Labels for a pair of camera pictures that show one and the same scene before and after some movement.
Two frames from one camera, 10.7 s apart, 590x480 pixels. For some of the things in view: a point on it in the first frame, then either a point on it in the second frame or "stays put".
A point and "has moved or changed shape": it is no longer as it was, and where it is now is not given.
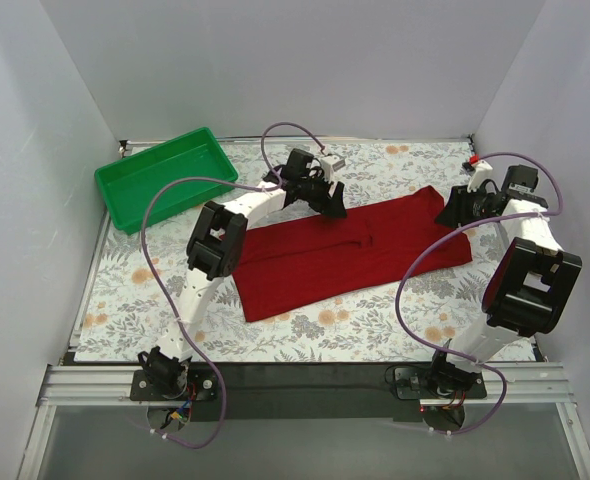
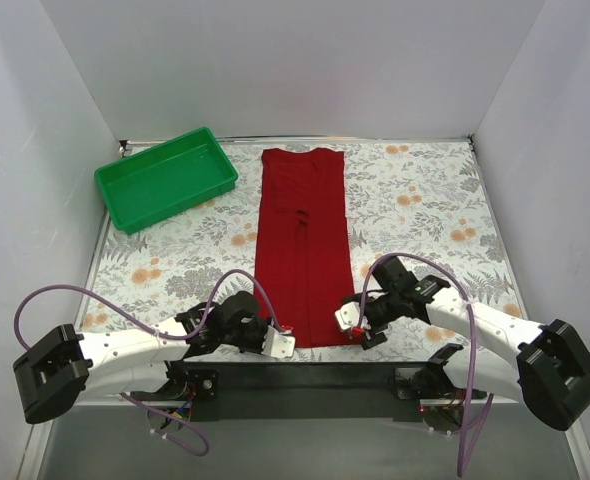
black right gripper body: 461,206 → 371,318
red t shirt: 294,262 has moved or changed shape
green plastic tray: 127,186 stays put
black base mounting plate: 298,392 stays put
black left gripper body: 326,195 → 257,336
